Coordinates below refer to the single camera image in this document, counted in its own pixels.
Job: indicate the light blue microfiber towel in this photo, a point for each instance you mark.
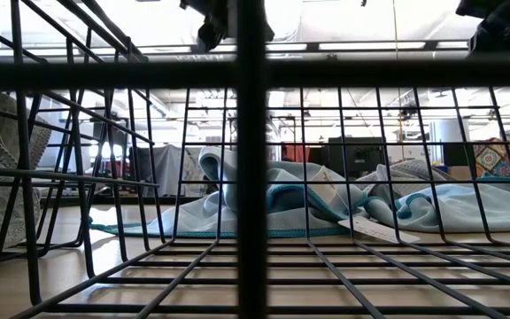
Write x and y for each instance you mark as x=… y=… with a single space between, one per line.
x=458 y=208
x=290 y=221

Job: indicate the white pillar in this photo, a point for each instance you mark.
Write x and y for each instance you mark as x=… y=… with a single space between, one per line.
x=445 y=133

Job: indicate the grey cloth cover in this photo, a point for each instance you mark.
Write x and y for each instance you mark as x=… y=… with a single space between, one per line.
x=166 y=164

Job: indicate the brown cardboard box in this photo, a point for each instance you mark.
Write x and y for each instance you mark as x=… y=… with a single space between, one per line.
x=458 y=173

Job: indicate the red cabinet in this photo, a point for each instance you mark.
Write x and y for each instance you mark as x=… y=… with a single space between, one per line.
x=292 y=153

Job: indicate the black monitor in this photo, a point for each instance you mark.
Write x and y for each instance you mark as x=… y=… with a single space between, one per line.
x=363 y=159

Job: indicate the black aluminium table frame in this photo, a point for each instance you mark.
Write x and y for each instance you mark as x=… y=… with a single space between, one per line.
x=190 y=200

